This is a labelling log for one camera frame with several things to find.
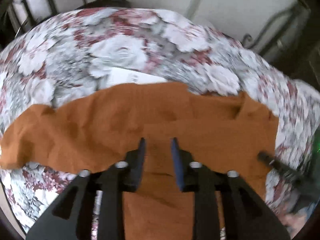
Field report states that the white paper sheet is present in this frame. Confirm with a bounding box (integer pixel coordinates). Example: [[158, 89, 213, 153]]
[[106, 67, 167, 87]]

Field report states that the black metal bed frame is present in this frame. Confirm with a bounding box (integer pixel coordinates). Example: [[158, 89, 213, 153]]
[[1, 0, 132, 49]]

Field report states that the orange baby garment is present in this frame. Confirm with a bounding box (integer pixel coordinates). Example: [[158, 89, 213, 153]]
[[1, 82, 278, 239]]

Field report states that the floral bed sheet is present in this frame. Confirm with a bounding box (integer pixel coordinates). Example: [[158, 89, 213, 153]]
[[1, 9, 319, 239]]

